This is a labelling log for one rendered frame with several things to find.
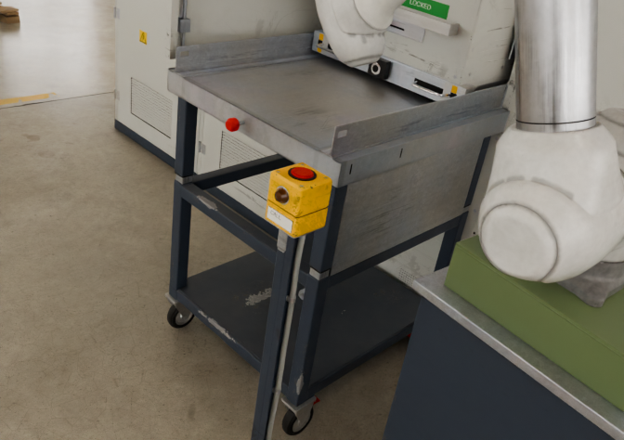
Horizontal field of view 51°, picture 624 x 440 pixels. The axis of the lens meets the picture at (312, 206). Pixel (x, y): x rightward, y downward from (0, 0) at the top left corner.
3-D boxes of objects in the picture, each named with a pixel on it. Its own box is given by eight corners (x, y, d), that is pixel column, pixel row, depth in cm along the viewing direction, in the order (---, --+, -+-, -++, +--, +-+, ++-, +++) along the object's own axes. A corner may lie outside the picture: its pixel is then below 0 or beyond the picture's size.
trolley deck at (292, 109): (337, 187, 135) (342, 161, 132) (166, 90, 170) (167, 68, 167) (503, 131, 180) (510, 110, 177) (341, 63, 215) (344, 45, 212)
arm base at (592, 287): (657, 270, 114) (671, 244, 111) (595, 310, 101) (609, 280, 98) (566, 220, 125) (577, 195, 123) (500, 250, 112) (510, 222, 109)
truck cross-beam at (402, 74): (460, 111, 166) (466, 88, 163) (311, 49, 196) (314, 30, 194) (471, 108, 169) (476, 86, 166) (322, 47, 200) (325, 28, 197)
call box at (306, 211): (292, 240, 112) (301, 187, 108) (263, 220, 117) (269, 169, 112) (325, 227, 118) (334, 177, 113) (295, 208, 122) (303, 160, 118)
